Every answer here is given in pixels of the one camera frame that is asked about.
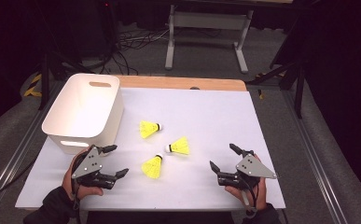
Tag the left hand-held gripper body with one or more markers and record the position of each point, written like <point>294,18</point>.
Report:
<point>89,163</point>

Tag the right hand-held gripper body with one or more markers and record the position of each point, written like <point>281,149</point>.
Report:
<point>252,168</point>

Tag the yellow shuttlecock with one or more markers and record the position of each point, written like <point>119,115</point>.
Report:
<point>152,167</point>
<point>147,129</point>
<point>181,146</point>

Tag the white plastic bin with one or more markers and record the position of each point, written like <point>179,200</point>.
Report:
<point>85,105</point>

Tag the person's right hand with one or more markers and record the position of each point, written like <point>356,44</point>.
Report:
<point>262,196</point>

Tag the person's left hand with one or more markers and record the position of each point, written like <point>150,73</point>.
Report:
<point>67,186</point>

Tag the white table mat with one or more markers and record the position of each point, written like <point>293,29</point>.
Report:
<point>184,105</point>

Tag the black metal stand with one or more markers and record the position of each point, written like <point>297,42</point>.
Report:
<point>298,93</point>

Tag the black tripod stand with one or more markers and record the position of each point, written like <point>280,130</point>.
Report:
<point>45,81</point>

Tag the yellow black hazard tape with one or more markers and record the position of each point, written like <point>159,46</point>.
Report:
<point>33,87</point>

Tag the aluminium floor rail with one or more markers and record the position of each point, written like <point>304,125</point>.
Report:
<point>16,155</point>
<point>318,155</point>

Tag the grey metal table frame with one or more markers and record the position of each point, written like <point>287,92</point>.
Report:
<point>211,20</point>

